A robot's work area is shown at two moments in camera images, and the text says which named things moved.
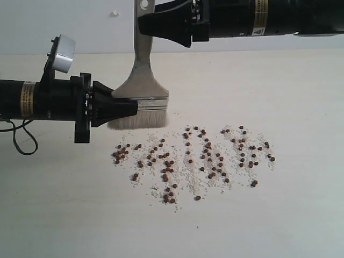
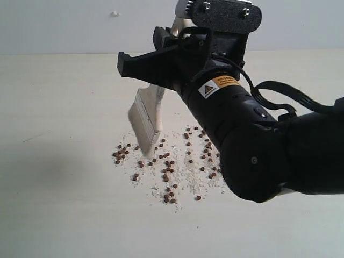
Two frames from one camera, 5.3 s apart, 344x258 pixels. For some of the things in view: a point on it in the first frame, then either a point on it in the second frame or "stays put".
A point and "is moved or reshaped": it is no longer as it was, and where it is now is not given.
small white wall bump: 114,14 stays put
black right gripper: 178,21 → 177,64
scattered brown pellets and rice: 183,162 stays put
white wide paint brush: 143,84 is moved or reshaped
